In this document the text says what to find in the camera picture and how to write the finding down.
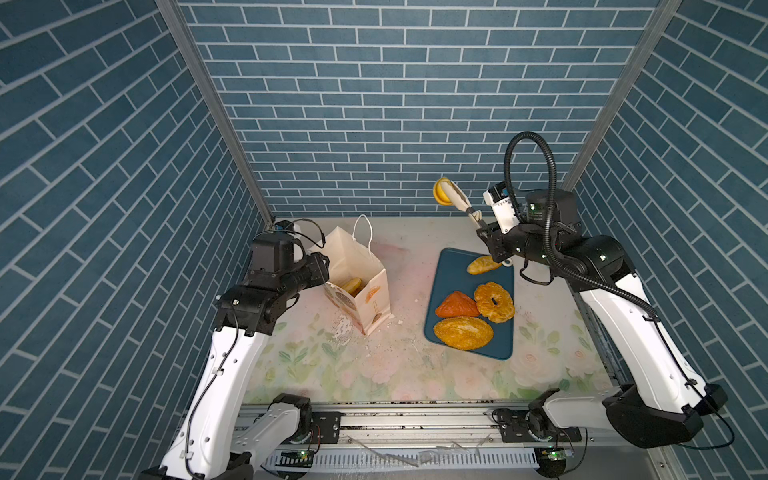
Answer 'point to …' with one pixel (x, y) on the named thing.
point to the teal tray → (451, 275)
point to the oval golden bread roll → (353, 284)
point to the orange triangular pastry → (457, 305)
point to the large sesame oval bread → (463, 332)
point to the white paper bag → (350, 256)
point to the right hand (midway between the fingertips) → (480, 225)
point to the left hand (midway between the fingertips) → (324, 259)
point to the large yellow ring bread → (493, 302)
